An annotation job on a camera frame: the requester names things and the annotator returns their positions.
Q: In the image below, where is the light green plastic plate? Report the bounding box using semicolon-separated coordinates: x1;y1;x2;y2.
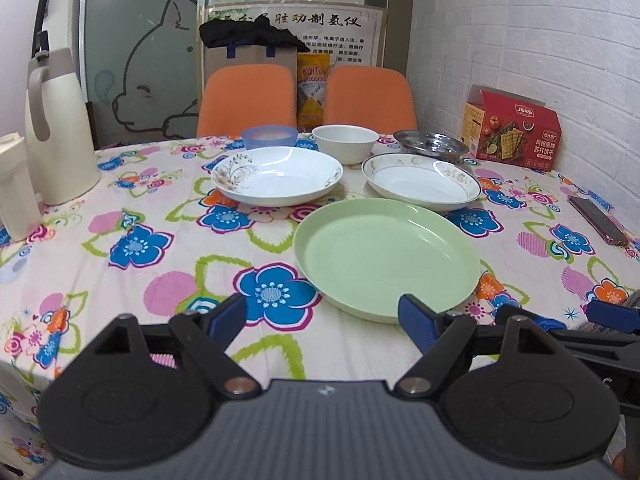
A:
293;198;482;324

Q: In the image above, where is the white gold-rimmed deep plate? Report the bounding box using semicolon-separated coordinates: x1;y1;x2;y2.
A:
361;153;482;214

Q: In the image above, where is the white floral deep plate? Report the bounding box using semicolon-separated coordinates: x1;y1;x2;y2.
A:
210;146;343;207

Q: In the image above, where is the stainless steel bowl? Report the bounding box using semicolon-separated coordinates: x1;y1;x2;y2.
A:
393;130;469;164

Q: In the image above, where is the translucent blue plastic bowl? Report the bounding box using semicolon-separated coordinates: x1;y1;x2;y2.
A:
241;125;298;150

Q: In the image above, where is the white ceramic bowl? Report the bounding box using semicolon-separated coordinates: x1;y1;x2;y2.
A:
312;125;378;165

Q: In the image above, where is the dark flat packet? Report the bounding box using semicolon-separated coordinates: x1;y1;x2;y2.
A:
568;196;628;247

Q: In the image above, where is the red cracker box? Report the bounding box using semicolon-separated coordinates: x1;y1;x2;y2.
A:
460;84;562;172

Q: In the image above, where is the left orange chair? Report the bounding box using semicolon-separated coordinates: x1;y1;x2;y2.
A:
196;64;296;139

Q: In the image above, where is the orange chair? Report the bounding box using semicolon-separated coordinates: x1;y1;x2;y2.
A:
196;64;296;139
323;65;418;136

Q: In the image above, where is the small cream water bottle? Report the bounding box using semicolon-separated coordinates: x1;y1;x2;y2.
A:
0;133;41;242

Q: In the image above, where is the right orange chair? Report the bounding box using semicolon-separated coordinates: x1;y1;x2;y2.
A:
323;65;418;136

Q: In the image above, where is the cream thermos jug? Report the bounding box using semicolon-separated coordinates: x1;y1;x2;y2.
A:
25;48;100;206

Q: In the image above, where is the yellow snack bag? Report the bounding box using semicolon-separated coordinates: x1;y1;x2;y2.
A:
297;52;331;131

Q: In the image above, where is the black cloth on box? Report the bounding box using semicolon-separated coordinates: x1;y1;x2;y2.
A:
198;15;310;53

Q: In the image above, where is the white poster with chinese text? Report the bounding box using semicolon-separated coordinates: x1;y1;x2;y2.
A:
204;2;387;66

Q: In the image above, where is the frosted glass door with cat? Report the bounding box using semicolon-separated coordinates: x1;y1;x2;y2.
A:
82;0;198;148

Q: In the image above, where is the cardboard box with blue straps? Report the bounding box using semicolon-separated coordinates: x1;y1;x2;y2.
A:
203;46;297;87

